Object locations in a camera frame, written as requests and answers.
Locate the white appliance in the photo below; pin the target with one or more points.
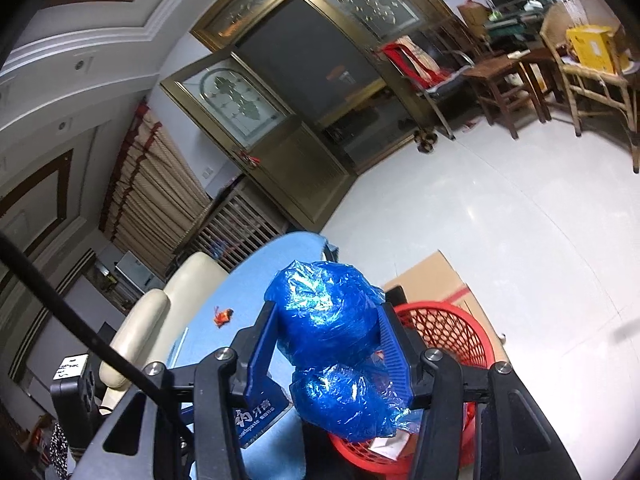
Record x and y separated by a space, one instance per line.
137 270

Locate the orange candy wrapper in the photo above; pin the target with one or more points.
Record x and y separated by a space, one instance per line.
223 316

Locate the dark metal chair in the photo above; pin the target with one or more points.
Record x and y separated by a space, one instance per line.
445 85

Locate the brass door frame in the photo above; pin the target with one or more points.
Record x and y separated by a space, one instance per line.
370 2

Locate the dark wooden table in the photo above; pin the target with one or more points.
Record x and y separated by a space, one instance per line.
495 67

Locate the cream leather sofa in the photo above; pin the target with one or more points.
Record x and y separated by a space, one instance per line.
145 320

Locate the red door ornament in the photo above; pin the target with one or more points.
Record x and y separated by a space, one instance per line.
247 159

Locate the wicker armchair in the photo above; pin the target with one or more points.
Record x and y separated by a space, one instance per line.
600 85

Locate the red garment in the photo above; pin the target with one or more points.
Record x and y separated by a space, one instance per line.
410 62

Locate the flat cardboard box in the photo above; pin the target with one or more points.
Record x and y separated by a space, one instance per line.
435 280

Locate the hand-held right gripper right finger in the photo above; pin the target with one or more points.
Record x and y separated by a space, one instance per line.
395 357

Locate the red plastic mesh basket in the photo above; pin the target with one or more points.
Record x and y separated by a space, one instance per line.
450 330

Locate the beige pleated curtain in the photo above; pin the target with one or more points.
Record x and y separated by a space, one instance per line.
145 200

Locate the brass glass door leaf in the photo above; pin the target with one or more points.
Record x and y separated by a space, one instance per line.
280 160

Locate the yellow box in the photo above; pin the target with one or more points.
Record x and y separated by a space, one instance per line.
592 47

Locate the black dotted cloth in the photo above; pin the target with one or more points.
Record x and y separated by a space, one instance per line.
59 447

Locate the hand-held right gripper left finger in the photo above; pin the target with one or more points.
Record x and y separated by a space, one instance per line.
260 352

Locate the brown slippers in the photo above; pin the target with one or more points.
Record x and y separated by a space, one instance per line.
425 141

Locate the wooden slatted crib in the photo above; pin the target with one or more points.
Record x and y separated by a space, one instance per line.
235 225

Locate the blue plastic bag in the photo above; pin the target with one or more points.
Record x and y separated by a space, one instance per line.
325 320

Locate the blue toothpaste box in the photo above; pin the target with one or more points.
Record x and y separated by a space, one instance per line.
260 417

